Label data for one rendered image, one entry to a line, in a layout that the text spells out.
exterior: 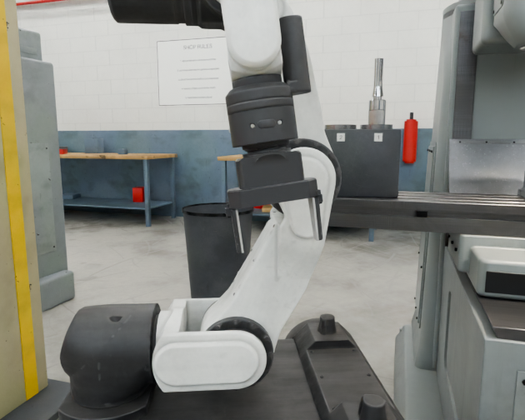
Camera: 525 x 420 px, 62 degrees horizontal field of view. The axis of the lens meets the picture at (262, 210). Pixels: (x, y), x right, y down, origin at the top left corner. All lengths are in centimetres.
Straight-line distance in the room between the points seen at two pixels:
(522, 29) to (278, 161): 86
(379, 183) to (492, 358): 52
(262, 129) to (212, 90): 550
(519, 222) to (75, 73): 655
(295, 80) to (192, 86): 559
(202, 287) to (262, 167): 235
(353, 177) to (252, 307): 55
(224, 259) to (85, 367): 197
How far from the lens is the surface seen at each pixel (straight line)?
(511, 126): 173
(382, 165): 126
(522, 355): 102
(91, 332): 89
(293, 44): 60
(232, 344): 82
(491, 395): 105
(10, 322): 199
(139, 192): 618
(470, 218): 124
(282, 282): 83
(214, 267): 280
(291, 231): 77
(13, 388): 209
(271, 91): 56
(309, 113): 80
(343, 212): 124
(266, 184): 57
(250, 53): 55
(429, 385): 182
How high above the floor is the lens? 108
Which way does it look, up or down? 9 degrees down
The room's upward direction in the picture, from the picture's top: straight up
